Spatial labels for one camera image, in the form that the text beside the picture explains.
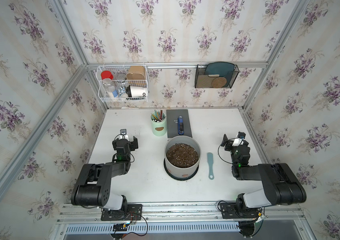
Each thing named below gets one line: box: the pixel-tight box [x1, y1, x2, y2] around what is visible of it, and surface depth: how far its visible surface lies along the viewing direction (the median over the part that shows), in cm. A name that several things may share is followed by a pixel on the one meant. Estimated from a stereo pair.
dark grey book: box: [166, 109, 193, 139], surface depth 106 cm
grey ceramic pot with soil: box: [164, 135, 202, 178], surface depth 84 cm
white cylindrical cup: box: [126, 85, 147, 98], surface depth 95 cm
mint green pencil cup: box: [150, 111, 167, 137], surface depth 100 cm
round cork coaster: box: [211, 77, 227, 88], surface depth 100 cm
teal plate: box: [204, 61, 235, 87], surface depth 95 cm
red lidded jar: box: [101, 70, 114, 80], surface depth 93 cm
